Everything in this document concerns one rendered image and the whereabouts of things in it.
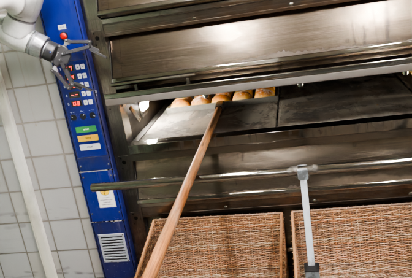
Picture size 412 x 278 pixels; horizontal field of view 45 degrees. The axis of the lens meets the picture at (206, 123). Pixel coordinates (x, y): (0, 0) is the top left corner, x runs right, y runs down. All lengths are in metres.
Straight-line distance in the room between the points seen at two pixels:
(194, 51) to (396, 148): 0.85
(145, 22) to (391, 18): 0.89
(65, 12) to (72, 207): 0.85
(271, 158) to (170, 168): 0.42
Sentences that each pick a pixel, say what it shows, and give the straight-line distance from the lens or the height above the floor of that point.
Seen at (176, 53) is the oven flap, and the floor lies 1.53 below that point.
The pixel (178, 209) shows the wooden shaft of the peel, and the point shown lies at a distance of 1.37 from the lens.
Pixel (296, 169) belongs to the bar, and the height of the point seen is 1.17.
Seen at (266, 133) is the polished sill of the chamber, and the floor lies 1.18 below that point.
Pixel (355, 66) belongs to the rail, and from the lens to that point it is 1.75.
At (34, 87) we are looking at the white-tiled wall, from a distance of 2.16.
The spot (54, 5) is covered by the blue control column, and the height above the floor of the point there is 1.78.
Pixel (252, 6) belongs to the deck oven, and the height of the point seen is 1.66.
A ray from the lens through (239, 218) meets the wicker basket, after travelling 2.06.
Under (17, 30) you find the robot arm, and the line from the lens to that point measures 1.93.
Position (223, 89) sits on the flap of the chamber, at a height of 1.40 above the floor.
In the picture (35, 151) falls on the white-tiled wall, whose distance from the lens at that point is 2.25.
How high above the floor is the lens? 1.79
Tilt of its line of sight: 16 degrees down
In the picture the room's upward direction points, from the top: 9 degrees counter-clockwise
